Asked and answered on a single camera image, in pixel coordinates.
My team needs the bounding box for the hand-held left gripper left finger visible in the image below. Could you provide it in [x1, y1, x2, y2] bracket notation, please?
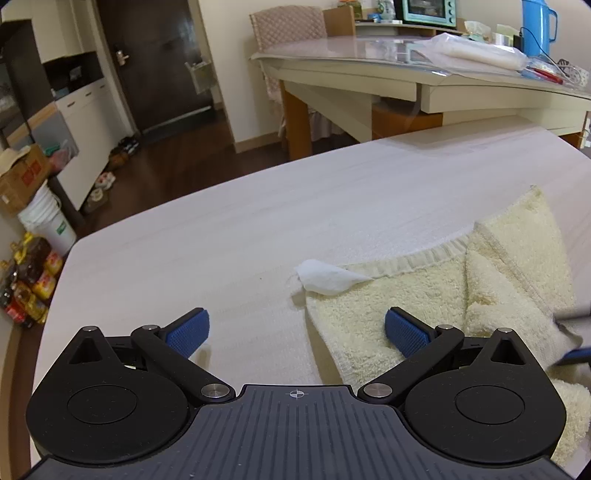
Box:
[60, 308, 236, 404]

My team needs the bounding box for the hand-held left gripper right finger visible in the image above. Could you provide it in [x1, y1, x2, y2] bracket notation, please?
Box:
[359, 308, 532, 405]

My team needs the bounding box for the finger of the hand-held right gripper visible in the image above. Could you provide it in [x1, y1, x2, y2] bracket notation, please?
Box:
[553, 309, 591, 328]
[555, 347, 591, 368]

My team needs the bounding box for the pale yellow towel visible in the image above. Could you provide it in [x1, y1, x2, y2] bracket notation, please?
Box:
[290, 185, 591, 472]

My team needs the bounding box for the cluster of cooking oil bottles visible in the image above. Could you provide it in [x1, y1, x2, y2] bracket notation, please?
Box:
[0, 233, 64, 329]

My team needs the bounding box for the pair of light slippers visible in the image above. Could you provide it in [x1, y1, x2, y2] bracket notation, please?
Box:
[89, 171, 117, 205]

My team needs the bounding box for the white plastic bucket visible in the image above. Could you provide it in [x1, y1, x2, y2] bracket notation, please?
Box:
[17, 182, 77, 257]

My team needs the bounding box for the pair of dark shoes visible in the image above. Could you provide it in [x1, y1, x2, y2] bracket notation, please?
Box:
[108, 134, 142, 165]

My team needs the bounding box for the pink plastic bag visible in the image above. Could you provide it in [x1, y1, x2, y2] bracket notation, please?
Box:
[48, 138, 77, 174]

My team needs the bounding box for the cardboard box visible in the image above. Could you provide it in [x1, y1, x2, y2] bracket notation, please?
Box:
[0, 144, 51, 217]

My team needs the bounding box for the white cabinet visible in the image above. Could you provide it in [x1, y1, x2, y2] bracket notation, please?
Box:
[44, 51, 140, 210]

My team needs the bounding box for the white patterned cup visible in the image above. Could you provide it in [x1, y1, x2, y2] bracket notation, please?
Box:
[556, 59, 590, 86]

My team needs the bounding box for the cream dining table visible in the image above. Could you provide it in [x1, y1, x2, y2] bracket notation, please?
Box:
[249, 33, 591, 162]

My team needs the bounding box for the dark wooden door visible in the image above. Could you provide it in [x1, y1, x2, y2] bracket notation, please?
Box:
[97, 0, 232, 136]

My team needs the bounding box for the clear plastic bag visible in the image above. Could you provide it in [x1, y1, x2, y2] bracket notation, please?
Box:
[406, 32, 529, 75]

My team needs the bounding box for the blue thermos jug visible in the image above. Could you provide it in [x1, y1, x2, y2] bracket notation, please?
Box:
[522, 0, 558, 58]

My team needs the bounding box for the wooden box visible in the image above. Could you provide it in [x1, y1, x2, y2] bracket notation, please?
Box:
[323, 6, 356, 38]

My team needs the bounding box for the quilted cover chair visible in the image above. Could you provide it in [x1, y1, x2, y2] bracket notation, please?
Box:
[249, 6, 328, 106]

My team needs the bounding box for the mint green toaster oven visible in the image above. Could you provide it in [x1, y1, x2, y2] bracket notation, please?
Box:
[401, 0, 458, 27]

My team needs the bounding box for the red-handled tool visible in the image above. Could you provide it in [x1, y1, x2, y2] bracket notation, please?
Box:
[526, 65, 567, 85]

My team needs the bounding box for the white wall-mounted holder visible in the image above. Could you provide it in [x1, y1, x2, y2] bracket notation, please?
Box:
[185, 60, 216, 96]

